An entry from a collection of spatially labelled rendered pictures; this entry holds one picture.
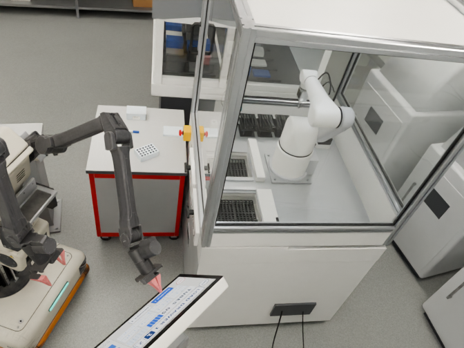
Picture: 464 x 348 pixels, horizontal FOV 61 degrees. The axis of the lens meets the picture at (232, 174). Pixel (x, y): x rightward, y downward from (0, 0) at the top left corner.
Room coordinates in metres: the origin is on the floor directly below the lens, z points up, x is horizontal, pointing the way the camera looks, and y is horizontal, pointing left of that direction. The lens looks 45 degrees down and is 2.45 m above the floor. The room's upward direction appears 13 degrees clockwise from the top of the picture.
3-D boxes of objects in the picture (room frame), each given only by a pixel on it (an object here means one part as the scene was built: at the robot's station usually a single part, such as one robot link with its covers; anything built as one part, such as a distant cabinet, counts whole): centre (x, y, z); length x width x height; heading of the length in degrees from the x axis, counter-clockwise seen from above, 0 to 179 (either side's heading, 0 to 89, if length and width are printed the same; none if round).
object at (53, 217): (1.59, 1.30, 0.38); 0.30 x 0.30 x 0.76; 24
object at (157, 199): (1.85, 0.63, 0.38); 0.62 x 0.58 x 0.76; 16
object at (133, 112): (2.04, 0.72, 0.79); 0.13 x 0.09 x 0.05; 107
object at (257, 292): (1.63, -0.25, 0.40); 1.03 x 0.95 x 0.80; 16
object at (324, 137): (1.17, -0.39, 1.52); 0.87 x 0.01 x 0.86; 106
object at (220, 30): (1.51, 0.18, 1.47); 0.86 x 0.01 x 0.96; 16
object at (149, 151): (1.70, 0.54, 0.78); 0.12 x 0.08 x 0.04; 138
